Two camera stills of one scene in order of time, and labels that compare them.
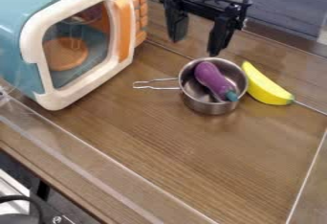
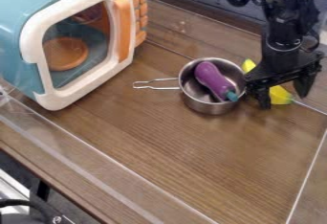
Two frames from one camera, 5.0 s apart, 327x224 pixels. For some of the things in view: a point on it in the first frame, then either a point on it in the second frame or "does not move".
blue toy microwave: (70, 33) does not move
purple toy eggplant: (210, 76) does not move
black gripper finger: (224, 31) → (261, 92)
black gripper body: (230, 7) → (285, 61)
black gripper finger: (177, 20) → (305, 80)
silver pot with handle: (213, 84) does not move
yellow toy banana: (264, 88) does not move
